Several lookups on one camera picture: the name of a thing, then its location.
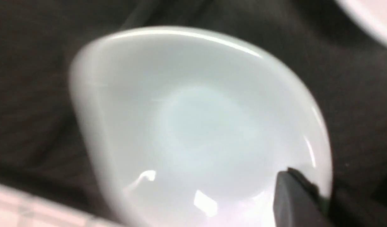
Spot black serving tray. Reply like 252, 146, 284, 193
0, 0, 387, 227

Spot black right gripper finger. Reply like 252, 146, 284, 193
273, 167, 333, 227

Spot white side dish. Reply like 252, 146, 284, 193
336, 0, 387, 47
69, 26, 333, 227

